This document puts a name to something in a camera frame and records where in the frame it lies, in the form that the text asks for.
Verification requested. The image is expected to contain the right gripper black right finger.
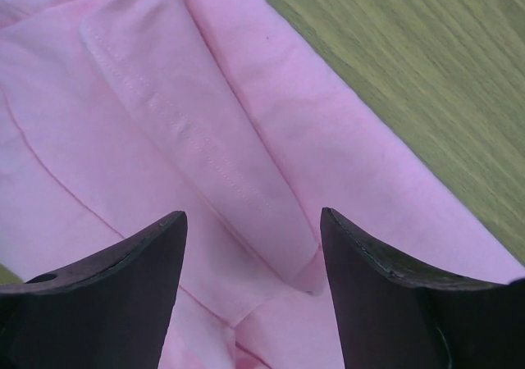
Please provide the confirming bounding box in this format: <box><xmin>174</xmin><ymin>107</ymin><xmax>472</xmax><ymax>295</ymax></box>
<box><xmin>320</xmin><ymin>208</ymin><xmax>524</xmax><ymax>368</ymax></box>

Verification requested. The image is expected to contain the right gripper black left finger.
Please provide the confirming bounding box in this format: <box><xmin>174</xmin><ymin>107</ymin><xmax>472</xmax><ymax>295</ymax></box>
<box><xmin>1</xmin><ymin>212</ymin><xmax>188</xmax><ymax>369</ymax></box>

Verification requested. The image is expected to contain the pink t shirt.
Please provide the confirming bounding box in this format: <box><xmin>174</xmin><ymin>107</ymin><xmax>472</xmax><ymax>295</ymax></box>
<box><xmin>1</xmin><ymin>0</ymin><xmax>524</xmax><ymax>368</ymax></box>

